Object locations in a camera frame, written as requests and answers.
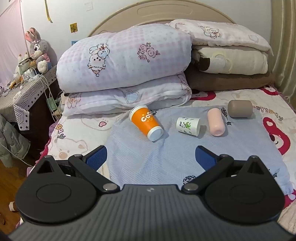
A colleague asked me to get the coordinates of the orange paper cup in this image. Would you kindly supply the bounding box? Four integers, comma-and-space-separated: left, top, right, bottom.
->
129, 105, 164, 142

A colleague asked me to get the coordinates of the light blue cloth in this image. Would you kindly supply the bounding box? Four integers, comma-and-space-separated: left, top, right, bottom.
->
105, 107, 294, 195

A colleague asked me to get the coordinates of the lilac checked folded quilt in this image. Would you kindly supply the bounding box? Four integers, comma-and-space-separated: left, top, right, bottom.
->
56, 24, 193, 116

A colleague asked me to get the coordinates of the white cable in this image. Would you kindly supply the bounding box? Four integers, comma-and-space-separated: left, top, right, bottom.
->
32, 68, 58, 121

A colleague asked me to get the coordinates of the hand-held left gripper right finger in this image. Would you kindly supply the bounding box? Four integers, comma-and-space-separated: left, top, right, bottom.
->
181, 146, 266, 193

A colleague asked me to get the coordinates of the grey bunny plush toy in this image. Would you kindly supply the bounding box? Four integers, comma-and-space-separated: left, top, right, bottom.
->
25, 27, 52, 73

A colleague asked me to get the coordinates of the pink curtain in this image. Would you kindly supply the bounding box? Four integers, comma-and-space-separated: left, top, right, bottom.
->
0, 0, 26, 86

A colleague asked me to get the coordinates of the brown folded blanket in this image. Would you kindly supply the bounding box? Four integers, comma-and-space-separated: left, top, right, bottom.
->
185, 70, 277, 91

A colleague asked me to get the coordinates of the table with patterned tablecloth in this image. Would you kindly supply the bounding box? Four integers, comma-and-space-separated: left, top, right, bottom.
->
0, 66, 58, 130

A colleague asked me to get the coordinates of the white desktop device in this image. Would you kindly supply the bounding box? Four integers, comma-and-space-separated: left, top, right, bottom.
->
18, 58, 33, 77

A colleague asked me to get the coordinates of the green padded jacket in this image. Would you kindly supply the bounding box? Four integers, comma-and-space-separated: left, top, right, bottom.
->
0, 115, 31, 168

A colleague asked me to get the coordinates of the taupe plastic cup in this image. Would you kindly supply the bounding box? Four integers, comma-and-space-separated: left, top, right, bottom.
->
228, 100, 253, 119

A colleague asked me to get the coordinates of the cream folded blanket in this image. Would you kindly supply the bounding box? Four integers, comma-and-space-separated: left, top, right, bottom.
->
191, 45, 270, 75

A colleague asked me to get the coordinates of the green charger pouch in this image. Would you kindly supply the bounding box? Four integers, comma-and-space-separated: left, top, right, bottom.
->
46, 97, 58, 112

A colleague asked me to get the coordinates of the beige curtain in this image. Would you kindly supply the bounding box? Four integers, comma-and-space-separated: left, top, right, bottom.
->
269, 0, 296, 102

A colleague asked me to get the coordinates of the pink cartoon bed sheet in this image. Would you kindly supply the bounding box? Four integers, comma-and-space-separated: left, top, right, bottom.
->
42, 86, 296, 232

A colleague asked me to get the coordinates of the pink plastic cup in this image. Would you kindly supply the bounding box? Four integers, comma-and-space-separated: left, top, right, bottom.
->
207, 108, 226, 137

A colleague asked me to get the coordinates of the white cup with green print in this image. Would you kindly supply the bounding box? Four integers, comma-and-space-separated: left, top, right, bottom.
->
176, 117, 201, 136

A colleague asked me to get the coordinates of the pink bear-print pillow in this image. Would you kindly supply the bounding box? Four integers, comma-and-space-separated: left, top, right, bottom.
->
170, 19, 274, 56

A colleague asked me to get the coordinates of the yellow tape strip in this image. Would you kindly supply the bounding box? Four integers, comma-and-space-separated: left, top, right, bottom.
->
45, 0, 53, 24

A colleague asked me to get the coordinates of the beige bed headboard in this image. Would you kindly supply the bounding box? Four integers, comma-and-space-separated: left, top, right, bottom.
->
87, 0, 236, 44

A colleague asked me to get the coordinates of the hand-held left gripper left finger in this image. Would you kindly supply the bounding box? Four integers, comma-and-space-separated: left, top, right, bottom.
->
34, 146, 120, 193

